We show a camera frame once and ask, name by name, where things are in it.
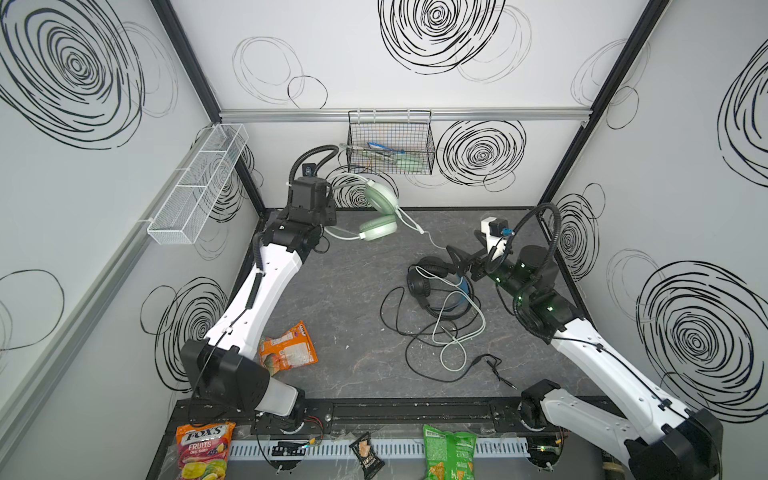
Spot aluminium wall rail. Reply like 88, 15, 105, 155
220, 107, 592, 123

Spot orange snack bag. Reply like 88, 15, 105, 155
259, 322, 318, 376

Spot green blue items in basket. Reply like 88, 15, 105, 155
339, 142, 429, 174

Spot Fox's fruits candy bag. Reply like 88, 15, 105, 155
175, 422, 236, 480

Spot small dark snack packet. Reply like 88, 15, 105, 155
349, 432, 385, 480

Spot mint green headphones with cable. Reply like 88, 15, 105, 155
323, 172, 487, 373

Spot black wire wall basket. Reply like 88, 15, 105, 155
346, 120, 436, 175

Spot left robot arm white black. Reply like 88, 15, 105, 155
181, 176, 336, 430

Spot white mesh wall shelf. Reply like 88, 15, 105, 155
147, 123, 248, 246

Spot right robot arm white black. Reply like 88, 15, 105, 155
447, 245, 723, 479

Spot green chips bag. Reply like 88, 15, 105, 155
423, 425, 478, 480

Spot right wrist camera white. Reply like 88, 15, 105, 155
480, 217, 515, 253

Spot black headphones with cable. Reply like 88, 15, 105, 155
378, 256, 517, 390

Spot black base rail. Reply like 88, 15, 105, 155
173, 395, 625, 434

